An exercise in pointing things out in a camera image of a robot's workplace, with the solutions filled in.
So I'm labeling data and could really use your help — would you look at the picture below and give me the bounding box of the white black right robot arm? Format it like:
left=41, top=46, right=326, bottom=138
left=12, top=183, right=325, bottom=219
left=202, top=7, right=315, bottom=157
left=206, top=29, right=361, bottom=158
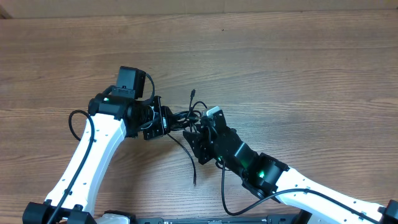
left=183, top=128, right=397, bottom=223

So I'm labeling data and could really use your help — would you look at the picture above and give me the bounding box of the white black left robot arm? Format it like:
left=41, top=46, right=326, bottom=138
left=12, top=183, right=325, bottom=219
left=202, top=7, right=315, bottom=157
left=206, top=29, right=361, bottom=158
left=22, top=66, right=166, bottom=224

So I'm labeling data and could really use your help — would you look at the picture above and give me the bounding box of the black USB-C cable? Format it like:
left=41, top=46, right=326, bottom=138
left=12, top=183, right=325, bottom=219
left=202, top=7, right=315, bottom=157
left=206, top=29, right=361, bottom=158
left=166, top=89, right=200, bottom=187

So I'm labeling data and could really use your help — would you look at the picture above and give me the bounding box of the black USB-A cable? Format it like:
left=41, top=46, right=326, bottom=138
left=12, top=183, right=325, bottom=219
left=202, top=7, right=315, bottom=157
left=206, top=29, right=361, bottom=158
left=167, top=101, right=209, bottom=133

